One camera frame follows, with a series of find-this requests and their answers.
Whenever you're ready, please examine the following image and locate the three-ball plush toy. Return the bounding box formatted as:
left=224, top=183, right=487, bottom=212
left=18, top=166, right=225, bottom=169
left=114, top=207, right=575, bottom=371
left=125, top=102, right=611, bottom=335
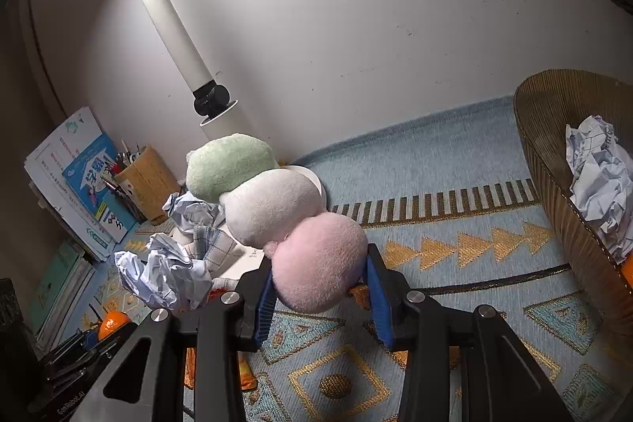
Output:
left=185, top=132, right=370, bottom=314

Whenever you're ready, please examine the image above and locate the white paper ball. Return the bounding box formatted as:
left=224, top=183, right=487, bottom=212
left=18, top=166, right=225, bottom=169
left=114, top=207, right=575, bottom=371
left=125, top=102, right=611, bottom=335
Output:
left=162, top=191, right=224, bottom=236
left=565, top=115, right=622, bottom=180
left=114, top=233, right=214, bottom=312
left=569, top=157, right=633, bottom=265

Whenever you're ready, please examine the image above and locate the white paper sheet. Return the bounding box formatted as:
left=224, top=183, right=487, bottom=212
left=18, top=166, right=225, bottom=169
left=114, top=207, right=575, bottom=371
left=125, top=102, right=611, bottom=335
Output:
left=216, top=224, right=271, bottom=285

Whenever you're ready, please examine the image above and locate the orange packet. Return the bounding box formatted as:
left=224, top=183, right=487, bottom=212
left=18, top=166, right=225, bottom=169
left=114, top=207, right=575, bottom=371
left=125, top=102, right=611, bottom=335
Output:
left=184, top=343, right=259, bottom=392

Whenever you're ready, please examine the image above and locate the blue patterned tablecloth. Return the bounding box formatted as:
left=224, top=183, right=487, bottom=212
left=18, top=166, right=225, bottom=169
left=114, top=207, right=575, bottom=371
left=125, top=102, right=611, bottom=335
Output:
left=64, top=93, right=633, bottom=422

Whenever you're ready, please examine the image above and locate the bunch of pens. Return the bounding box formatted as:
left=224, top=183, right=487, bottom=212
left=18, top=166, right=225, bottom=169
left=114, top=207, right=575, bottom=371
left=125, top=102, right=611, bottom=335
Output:
left=98, top=136, right=149, bottom=208

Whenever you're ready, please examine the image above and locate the bamboo pen holder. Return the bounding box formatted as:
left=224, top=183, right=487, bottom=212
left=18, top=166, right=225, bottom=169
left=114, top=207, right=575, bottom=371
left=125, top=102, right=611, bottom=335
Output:
left=115, top=145, right=180, bottom=226

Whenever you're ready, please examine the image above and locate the blue cover book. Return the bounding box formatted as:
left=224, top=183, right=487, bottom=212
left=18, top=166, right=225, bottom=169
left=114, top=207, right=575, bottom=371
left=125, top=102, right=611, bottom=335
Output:
left=62, top=134, right=142, bottom=247

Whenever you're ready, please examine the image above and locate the white desk lamp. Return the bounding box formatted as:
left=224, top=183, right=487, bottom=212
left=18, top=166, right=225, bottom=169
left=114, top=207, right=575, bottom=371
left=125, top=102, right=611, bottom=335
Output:
left=24, top=0, right=328, bottom=211

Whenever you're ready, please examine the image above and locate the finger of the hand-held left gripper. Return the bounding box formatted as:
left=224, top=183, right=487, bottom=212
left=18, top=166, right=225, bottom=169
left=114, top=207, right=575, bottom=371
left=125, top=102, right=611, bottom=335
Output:
left=42, top=324, right=140, bottom=380

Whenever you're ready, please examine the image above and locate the amber ribbed glass bowl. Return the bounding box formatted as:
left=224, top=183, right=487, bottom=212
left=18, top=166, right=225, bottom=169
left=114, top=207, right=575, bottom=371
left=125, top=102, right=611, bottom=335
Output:
left=513, top=69, right=633, bottom=344

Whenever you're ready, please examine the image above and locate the plaid cloth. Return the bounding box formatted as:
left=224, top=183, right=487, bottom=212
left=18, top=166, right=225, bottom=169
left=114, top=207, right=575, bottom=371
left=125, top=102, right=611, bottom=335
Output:
left=184, top=224, right=239, bottom=278

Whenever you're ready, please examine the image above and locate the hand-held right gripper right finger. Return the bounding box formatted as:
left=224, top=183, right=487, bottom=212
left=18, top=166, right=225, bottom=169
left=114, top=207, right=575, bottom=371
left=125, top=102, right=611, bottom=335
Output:
left=362, top=243, right=575, bottom=422

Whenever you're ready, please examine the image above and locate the orange tangerine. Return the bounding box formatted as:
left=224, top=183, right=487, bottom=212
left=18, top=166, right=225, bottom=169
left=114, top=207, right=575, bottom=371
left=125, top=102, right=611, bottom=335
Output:
left=617, top=253, right=633, bottom=295
left=97, top=310, right=134, bottom=342

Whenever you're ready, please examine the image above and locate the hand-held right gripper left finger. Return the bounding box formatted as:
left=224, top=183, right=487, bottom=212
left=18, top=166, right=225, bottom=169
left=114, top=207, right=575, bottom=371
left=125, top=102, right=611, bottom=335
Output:
left=89, top=268, right=278, bottom=422

